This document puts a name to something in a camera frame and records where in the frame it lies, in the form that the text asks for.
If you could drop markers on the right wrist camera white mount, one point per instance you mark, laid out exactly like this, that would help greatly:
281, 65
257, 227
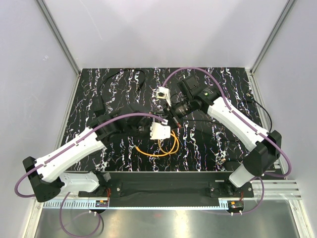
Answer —
163, 93

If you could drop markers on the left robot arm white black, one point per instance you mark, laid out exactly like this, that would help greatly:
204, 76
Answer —
48, 174

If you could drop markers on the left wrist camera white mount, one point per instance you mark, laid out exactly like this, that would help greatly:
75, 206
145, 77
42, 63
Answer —
159, 131

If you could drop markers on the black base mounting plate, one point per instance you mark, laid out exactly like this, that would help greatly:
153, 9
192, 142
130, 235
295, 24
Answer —
123, 184

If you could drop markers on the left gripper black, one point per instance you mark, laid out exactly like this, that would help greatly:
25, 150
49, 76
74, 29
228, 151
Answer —
148, 122

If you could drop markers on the aluminium frame rail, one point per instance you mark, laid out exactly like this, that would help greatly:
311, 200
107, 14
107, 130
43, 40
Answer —
281, 190

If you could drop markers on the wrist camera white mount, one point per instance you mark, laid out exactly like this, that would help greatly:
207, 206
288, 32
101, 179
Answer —
159, 131
163, 93

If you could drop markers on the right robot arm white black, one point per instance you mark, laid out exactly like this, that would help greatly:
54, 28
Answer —
263, 146

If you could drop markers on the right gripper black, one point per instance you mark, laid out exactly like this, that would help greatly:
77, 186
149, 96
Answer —
173, 115

